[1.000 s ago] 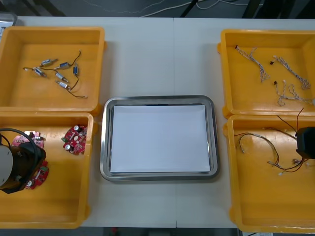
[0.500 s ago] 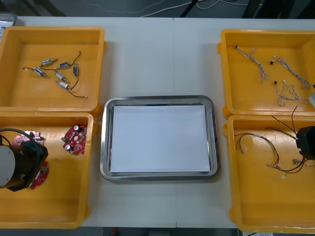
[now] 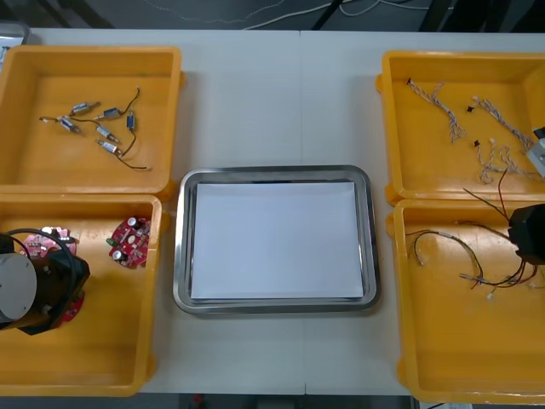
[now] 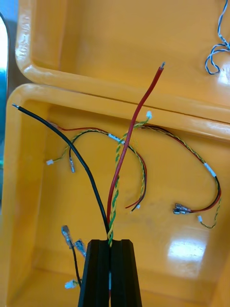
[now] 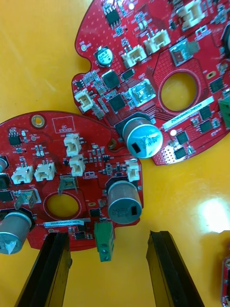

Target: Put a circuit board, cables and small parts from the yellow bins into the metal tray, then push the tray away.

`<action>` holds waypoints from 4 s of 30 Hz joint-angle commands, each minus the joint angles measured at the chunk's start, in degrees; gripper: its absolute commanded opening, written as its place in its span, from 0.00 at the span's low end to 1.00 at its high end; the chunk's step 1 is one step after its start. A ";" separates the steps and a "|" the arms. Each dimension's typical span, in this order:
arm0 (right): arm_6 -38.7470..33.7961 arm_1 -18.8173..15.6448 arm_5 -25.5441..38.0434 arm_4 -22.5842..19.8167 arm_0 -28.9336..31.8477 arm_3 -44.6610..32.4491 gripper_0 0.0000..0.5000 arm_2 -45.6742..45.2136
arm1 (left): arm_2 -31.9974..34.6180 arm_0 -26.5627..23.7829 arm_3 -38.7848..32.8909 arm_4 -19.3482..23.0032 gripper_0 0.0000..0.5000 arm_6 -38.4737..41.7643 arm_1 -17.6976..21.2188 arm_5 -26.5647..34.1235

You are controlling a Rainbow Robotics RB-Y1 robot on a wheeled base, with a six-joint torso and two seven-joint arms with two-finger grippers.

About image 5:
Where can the round red circuit board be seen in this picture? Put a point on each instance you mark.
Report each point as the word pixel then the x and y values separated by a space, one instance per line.
pixel 95 129
pixel 165 60
pixel 226 283

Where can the yellow-orange plastic bin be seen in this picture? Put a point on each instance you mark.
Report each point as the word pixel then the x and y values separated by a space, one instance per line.
pixel 36 60

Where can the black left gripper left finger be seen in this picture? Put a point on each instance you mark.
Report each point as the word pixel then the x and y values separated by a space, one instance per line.
pixel 48 275

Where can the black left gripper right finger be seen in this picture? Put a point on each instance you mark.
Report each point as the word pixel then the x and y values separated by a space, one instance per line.
pixel 170 275

